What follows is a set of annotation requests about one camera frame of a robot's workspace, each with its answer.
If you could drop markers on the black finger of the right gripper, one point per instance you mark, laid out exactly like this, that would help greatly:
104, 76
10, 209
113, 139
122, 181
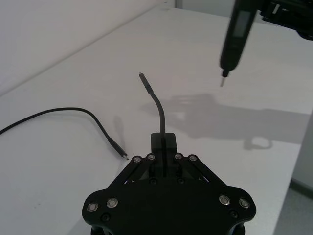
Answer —
274, 9

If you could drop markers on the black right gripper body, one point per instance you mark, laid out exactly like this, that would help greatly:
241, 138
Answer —
305, 24

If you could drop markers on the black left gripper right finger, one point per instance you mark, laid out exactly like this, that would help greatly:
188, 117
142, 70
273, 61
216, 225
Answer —
170, 147

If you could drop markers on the black electric screwdriver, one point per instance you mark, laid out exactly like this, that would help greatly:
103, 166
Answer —
236, 36

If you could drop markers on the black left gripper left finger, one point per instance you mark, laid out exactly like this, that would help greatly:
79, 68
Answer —
156, 147

